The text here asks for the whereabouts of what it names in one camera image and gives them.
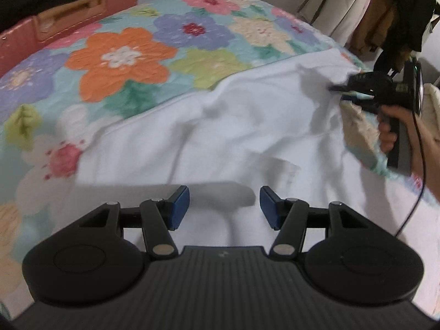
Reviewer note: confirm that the person's right hand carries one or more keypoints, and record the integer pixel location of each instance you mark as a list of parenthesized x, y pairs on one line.
[(425, 151)]

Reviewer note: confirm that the floral quilt bedspread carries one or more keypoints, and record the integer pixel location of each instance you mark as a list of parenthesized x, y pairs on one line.
[(55, 102)]

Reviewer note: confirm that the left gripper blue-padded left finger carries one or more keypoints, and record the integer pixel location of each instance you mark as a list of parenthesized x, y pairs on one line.
[(176, 207)]

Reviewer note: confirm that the cream blanket pile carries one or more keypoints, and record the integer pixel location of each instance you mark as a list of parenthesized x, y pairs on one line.
[(431, 109)]

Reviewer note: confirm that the red suitcase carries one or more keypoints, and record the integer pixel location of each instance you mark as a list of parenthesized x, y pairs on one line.
[(36, 32)]

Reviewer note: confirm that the hanging brown garment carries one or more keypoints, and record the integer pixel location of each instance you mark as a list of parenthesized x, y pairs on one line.
[(371, 32)]

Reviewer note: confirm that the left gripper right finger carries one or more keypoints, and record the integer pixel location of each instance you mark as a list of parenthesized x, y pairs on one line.
[(272, 207)]

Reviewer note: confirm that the white garment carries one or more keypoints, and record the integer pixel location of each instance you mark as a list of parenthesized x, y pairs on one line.
[(275, 125)]

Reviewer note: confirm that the hanging beige garment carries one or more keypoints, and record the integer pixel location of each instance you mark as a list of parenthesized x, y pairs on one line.
[(336, 19)]

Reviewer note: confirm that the hanging black jacket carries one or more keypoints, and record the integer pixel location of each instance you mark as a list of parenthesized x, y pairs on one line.
[(405, 36)]

